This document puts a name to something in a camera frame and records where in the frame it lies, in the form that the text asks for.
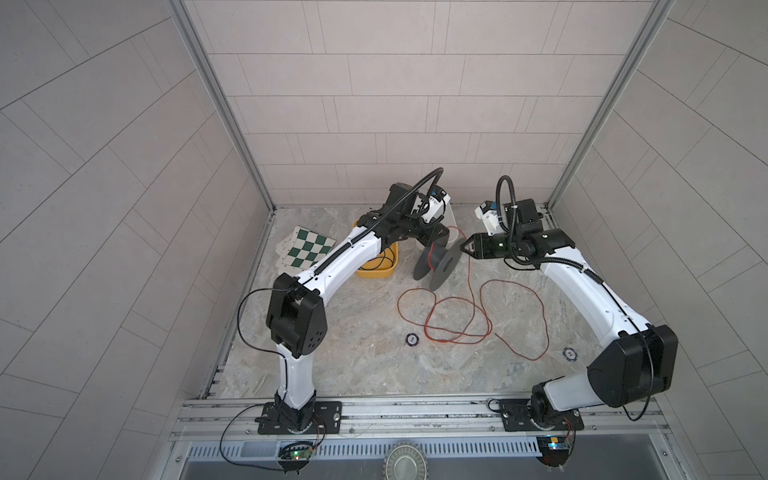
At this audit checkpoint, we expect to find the grey cable spool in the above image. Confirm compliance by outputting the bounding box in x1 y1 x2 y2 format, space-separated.
412 241 463 292

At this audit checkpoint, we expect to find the red cable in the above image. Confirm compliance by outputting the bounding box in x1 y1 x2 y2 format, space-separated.
395 224 551 362

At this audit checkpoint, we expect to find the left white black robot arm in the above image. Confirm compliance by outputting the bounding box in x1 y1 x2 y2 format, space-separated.
237 167 450 433

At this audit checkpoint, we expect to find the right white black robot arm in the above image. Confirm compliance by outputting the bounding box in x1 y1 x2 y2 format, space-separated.
461 197 678 430

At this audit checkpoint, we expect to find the white plastic tray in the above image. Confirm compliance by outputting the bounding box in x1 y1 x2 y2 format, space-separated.
412 199 459 247

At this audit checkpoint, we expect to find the yellow plastic tray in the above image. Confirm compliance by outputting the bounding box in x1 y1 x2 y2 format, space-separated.
355 244 399 279

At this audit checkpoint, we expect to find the green white checkerboard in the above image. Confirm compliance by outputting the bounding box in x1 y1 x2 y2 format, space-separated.
276 226 336 272

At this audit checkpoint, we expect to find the right poker chip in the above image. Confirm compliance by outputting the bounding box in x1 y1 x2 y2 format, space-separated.
563 347 578 362

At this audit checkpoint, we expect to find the right circuit board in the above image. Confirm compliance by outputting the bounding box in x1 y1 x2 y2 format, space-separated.
536 436 572 463

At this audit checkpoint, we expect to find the circuit board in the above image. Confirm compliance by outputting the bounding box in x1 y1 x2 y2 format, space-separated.
278 441 315 463
536 436 572 463

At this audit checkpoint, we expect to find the round grey vent disc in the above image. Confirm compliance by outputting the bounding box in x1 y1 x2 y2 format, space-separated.
383 442 428 480

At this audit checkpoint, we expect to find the left circuit board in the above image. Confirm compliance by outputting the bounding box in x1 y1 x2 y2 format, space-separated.
278 441 315 463

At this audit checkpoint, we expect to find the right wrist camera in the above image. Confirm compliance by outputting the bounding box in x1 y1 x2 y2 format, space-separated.
474 200 509 236

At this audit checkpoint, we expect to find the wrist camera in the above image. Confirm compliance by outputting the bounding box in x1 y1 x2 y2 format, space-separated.
474 200 509 236
421 186 451 224

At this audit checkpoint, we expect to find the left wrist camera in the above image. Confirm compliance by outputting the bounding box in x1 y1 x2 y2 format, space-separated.
421 186 451 224

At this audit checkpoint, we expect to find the black cable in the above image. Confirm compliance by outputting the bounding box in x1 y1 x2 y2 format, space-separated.
359 245 398 271

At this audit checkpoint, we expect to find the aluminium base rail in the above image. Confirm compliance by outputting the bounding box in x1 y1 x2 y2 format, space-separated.
169 394 671 441

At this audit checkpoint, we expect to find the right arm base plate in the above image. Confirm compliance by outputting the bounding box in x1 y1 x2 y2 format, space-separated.
493 397 585 432

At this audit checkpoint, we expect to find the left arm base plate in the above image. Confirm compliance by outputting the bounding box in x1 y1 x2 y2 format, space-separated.
256 400 342 435

